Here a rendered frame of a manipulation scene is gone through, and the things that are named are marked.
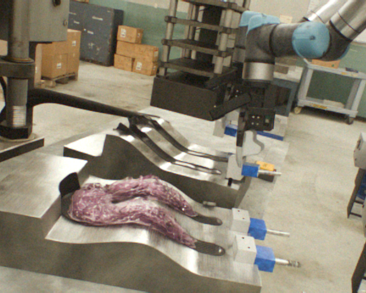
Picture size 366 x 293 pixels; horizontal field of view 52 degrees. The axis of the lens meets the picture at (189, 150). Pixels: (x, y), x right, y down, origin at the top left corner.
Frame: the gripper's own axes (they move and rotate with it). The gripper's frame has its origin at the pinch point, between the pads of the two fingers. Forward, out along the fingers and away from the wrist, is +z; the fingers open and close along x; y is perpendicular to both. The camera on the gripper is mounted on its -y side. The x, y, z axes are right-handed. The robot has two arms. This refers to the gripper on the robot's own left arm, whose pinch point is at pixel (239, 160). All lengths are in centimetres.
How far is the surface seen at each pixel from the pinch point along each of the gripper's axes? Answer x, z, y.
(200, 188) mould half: -6.2, 7.5, -7.9
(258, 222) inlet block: -14.8, 10.3, 8.1
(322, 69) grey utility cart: 579, -68, 22
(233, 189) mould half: -6.5, 6.2, 0.6
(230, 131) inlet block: 26.3, -4.3, -8.6
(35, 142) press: 8, 5, -70
